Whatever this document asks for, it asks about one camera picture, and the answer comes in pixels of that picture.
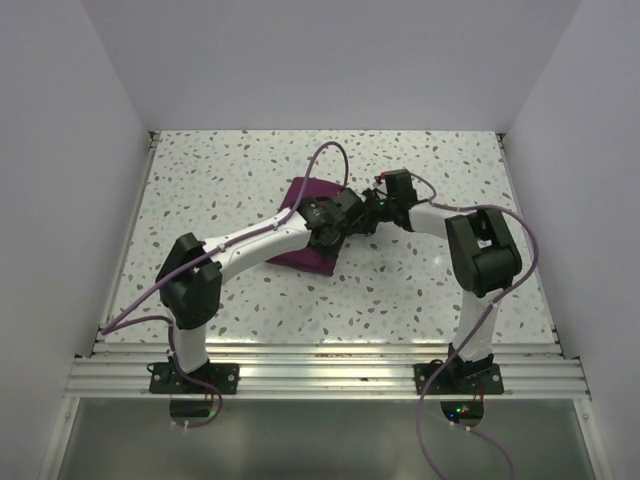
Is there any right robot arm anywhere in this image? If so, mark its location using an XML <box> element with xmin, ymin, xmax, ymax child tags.
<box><xmin>363</xmin><ymin>169</ymin><xmax>522</xmax><ymax>393</ymax></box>

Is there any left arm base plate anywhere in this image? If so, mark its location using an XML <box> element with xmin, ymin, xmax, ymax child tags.
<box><xmin>147</xmin><ymin>361</ymin><xmax>239</xmax><ymax>395</ymax></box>

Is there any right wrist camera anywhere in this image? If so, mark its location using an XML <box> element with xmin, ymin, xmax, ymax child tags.
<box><xmin>373</xmin><ymin>173</ymin><xmax>388</xmax><ymax>195</ymax></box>

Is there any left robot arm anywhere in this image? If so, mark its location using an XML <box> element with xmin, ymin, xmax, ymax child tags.
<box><xmin>156</xmin><ymin>188</ymin><xmax>366</xmax><ymax>393</ymax></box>

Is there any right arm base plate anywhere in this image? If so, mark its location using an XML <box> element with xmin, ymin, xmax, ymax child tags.
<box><xmin>412</xmin><ymin>355</ymin><xmax>505</xmax><ymax>396</ymax></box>

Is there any purple cloth drape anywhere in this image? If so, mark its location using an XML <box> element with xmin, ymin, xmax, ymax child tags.
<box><xmin>268</xmin><ymin>177</ymin><xmax>342</xmax><ymax>277</ymax></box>

